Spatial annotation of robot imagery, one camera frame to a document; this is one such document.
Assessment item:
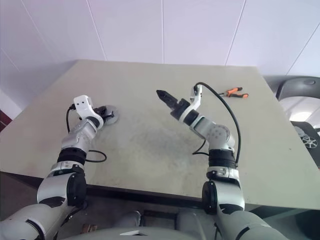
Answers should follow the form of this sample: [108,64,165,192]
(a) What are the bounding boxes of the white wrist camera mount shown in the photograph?
[179,84,203,121]
[73,94,105,130]

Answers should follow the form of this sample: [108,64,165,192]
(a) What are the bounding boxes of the small brown object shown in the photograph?
[82,223,99,235]

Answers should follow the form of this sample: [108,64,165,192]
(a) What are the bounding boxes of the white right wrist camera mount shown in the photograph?
[179,84,203,121]

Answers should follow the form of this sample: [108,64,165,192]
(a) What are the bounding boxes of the dark table frame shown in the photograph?
[0,169,208,210]

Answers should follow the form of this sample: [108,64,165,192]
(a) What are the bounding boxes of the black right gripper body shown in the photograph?
[170,98,191,122]

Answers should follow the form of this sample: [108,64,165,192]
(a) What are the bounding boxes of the dark red cabinet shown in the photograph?
[0,108,13,132]

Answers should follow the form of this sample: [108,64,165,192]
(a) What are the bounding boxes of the grey robot torso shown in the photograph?
[62,224,241,240]

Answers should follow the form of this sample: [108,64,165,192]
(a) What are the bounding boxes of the grey rounded shape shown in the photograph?
[174,208,216,229]
[119,211,143,229]

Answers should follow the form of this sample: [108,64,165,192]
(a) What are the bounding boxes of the black rubber ring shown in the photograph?
[65,105,108,163]

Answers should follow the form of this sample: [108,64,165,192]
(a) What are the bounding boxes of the round silver motor end cap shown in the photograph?
[99,104,121,120]

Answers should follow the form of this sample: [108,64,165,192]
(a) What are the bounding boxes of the orange and black pliers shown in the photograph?
[217,86,250,99]

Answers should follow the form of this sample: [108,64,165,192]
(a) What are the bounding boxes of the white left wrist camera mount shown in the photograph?
[73,94,105,130]

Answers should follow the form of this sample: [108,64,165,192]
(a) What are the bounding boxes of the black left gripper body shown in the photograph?
[93,106,107,121]

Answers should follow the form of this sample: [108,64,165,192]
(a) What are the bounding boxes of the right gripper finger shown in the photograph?
[156,89,181,105]
[156,91,176,111]

